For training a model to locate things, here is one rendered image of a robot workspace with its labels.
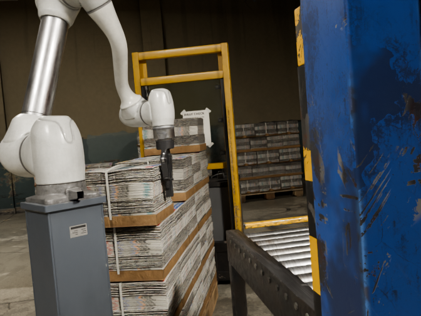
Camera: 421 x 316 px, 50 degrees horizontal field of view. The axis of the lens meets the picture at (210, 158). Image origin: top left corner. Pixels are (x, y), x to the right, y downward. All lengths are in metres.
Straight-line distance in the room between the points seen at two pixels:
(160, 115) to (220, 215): 1.94
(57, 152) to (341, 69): 1.24
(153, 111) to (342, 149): 1.58
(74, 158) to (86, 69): 7.56
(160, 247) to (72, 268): 0.46
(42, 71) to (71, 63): 7.32
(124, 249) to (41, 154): 0.60
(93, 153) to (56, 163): 7.43
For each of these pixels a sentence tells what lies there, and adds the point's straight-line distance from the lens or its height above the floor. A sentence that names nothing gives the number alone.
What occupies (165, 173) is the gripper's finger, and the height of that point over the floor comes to 1.03.
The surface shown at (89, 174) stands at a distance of 1.86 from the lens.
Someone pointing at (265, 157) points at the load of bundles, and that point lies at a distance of 7.55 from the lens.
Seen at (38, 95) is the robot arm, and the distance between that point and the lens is 1.72.
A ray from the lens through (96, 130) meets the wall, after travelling 8.90.
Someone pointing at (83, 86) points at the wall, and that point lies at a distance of 8.97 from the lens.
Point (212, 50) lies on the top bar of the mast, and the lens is 3.53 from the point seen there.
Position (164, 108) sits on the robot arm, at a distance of 1.84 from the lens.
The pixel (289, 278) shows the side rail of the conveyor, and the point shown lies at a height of 0.80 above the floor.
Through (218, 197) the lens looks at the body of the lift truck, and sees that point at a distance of 3.65.
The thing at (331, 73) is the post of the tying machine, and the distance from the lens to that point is 0.32.
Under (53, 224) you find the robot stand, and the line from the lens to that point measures 1.46.
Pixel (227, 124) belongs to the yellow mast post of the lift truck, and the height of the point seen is 1.24.
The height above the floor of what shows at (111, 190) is 0.98.
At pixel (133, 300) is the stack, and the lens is 1.96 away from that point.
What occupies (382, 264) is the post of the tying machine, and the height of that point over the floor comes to 1.08.
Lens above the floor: 1.17
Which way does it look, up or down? 3 degrees down
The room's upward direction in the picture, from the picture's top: 5 degrees counter-clockwise
